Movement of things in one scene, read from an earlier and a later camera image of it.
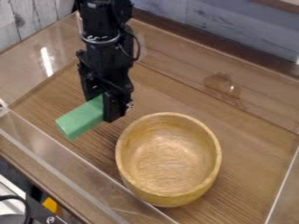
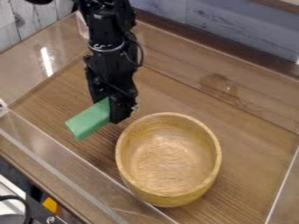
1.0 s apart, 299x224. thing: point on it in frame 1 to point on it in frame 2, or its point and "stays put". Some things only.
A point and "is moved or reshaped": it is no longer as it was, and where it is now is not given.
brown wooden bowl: [168, 155] stays put
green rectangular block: [80, 118] is moved or reshaped
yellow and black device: [45, 212] stays put
